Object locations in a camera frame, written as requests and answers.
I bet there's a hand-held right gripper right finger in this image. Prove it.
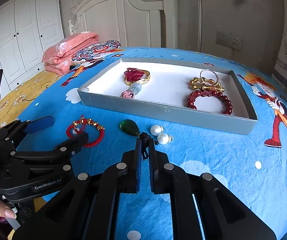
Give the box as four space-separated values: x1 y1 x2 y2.
148 142 277 240

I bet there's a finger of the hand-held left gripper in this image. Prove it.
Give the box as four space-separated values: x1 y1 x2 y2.
0 116 54 143
11 131 89 160

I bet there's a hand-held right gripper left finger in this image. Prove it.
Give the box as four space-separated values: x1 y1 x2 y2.
12 138 144 240

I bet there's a red string bracelet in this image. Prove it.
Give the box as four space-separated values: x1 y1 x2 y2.
66 115 106 147

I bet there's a green pendant with black cord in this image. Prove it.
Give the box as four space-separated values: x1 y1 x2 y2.
120 119 151 161

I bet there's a shallow grey cardboard box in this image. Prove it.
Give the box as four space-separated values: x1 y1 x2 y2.
78 57 258 135

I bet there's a pink knot pale stone charm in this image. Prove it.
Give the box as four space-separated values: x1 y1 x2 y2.
120 84 143 98

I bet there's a red bead bracelet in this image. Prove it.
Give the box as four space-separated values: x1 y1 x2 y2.
186 89 234 115

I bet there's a gold bangle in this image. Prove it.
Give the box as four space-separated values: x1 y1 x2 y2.
124 69 151 85

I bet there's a red flower pendant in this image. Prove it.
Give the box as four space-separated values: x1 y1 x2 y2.
124 67 143 82

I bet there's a gold bamboo-shaped bracelet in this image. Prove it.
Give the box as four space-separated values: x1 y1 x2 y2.
189 77 225 93

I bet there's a gold wire ring ornament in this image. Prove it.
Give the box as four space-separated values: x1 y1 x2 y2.
200 69 220 85

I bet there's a person's left hand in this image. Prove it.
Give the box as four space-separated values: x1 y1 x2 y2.
0 199 17 222

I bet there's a yellow floral bedsheet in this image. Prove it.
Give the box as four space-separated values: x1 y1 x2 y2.
0 69 61 128

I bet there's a folded pink floral quilt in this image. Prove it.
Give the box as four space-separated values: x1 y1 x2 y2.
42 32 99 75

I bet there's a white wardrobe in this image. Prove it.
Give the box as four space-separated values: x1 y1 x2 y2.
0 0 65 93

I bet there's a patterned pillow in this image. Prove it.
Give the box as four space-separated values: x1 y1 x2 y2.
72 40 122 62

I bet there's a white wooden headboard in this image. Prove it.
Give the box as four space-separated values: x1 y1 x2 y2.
67 0 178 49

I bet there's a metal pole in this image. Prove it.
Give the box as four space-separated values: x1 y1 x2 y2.
198 0 202 52

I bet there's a thin black cable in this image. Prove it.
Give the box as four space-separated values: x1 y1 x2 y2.
6 84 50 113

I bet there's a grey wall switch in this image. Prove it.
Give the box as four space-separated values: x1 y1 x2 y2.
216 31 230 45

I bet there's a grey wall socket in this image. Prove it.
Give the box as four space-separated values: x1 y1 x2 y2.
228 35 243 50

